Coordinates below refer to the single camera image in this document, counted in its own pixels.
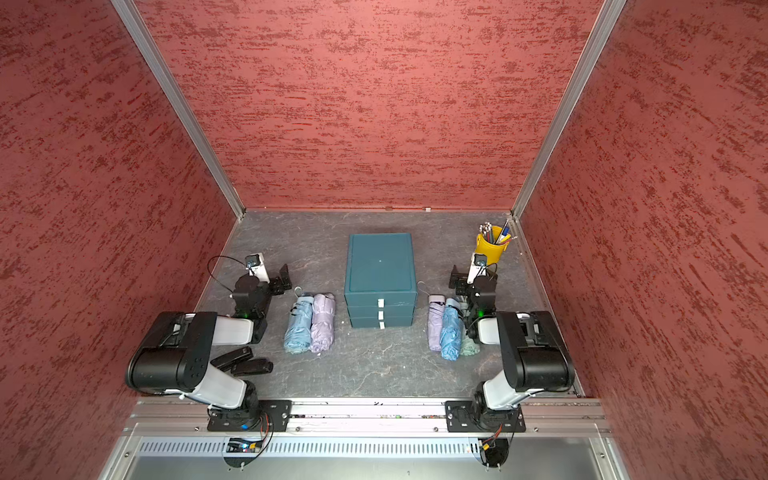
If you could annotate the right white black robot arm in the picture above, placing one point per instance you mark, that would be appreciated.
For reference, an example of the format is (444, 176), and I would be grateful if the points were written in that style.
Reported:
(534, 357)

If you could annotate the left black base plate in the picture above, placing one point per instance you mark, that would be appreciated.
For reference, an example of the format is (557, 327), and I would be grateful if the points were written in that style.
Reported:
(270, 415)

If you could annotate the right aluminium corner post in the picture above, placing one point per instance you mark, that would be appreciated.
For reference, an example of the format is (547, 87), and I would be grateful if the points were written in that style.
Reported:
(605, 22)

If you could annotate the pens in cup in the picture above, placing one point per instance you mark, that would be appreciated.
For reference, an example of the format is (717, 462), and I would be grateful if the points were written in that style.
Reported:
(496, 235)

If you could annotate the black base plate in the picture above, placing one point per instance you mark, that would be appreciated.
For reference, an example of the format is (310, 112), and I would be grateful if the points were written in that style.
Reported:
(462, 415)
(270, 415)

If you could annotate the teal three-drawer cabinet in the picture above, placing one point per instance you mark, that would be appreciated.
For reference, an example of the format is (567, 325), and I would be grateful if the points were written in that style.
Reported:
(380, 285)

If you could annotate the aluminium corner post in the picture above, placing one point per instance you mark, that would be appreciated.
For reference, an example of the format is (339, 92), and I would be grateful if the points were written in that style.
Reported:
(605, 22)
(136, 27)

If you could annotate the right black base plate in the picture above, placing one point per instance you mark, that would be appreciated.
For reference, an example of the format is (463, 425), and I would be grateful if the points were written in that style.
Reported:
(462, 415)

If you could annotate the light blue umbrella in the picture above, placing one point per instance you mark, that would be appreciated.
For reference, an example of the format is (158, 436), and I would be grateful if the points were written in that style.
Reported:
(451, 334)
(297, 338)

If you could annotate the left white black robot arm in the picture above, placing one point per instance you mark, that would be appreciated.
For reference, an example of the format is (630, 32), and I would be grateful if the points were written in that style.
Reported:
(194, 355)

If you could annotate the yellow pen cup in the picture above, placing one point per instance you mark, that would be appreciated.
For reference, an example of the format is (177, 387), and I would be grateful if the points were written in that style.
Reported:
(491, 251)

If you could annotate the right sage green umbrella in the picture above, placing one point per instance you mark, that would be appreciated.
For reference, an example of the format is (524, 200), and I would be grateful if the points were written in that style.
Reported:
(468, 345)

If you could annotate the right lilac umbrella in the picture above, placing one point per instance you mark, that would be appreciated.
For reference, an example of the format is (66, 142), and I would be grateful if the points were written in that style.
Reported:
(436, 308)

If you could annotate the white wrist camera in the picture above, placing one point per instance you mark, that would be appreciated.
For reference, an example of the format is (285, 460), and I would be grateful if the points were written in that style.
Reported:
(477, 267)
(255, 265)

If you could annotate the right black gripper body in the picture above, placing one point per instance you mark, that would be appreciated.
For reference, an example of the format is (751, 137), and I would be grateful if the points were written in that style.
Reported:
(459, 282)

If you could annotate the black block near left base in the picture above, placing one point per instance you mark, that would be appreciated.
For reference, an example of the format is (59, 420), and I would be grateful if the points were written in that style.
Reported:
(227, 361)

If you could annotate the left aluminium corner post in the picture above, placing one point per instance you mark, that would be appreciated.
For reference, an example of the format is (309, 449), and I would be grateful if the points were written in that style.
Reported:
(136, 27)

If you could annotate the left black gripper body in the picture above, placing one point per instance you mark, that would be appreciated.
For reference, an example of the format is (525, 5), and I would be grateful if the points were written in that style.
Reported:
(276, 285)

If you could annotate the left lilac umbrella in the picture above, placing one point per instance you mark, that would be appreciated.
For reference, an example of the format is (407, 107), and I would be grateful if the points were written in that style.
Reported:
(322, 325)

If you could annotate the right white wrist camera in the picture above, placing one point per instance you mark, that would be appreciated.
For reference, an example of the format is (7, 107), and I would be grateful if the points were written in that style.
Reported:
(477, 267)

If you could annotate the aluminium front rail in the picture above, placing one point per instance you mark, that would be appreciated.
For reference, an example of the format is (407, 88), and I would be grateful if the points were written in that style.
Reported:
(545, 417)

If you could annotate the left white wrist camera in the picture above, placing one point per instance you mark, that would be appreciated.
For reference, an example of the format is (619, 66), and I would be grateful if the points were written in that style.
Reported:
(255, 265)

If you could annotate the lilac umbrella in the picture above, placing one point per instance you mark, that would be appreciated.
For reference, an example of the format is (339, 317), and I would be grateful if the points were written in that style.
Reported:
(436, 308)
(322, 325)

